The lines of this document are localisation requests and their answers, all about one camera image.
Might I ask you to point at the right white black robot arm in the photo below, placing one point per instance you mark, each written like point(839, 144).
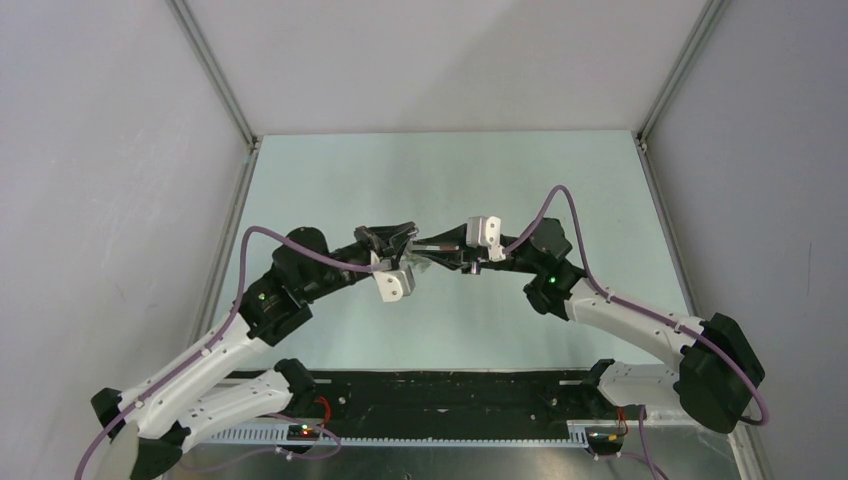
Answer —
point(718, 372)

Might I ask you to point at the left aluminium frame post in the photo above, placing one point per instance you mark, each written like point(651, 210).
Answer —
point(208, 62)

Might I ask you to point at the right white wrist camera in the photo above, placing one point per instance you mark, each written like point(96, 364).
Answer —
point(485, 232)

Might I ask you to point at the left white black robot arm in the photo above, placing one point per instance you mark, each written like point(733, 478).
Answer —
point(154, 424)

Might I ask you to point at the slotted cable duct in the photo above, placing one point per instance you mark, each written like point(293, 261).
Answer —
point(287, 434)

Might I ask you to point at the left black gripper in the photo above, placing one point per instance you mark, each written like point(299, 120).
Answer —
point(395, 237)

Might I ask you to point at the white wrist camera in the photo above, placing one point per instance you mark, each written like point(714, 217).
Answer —
point(485, 232)
point(393, 282)

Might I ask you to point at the aluminium frame post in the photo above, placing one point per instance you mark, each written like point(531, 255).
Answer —
point(208, 62)
point(706, 23)

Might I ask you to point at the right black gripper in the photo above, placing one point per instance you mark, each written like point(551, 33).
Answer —
point(456, 236)

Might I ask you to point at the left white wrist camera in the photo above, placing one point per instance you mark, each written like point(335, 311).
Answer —
point(393, 282)

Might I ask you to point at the right aluminium frame post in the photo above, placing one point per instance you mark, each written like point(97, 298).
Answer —
point(706, 23)

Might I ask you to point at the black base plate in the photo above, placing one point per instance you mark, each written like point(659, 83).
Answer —
point(453, 404)

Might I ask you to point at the red handled metal key holder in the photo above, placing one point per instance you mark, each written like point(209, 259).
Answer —
point(422, 257)

